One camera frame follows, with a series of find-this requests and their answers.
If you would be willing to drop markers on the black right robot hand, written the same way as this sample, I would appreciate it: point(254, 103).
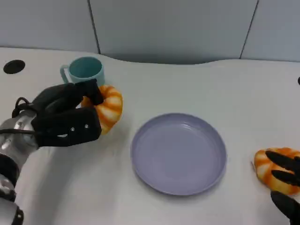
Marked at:
point(295, 164)

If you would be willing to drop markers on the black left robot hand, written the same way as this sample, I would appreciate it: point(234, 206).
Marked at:
point(61, 126)

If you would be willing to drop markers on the orange and white bread roll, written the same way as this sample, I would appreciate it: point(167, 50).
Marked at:
point(112, 105)
point(262, 161)

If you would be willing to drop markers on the pale green mug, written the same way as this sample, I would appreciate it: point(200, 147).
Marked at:
point(84, 68)

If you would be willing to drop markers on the lilac plate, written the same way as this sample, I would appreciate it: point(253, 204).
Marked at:
point(178, 154)

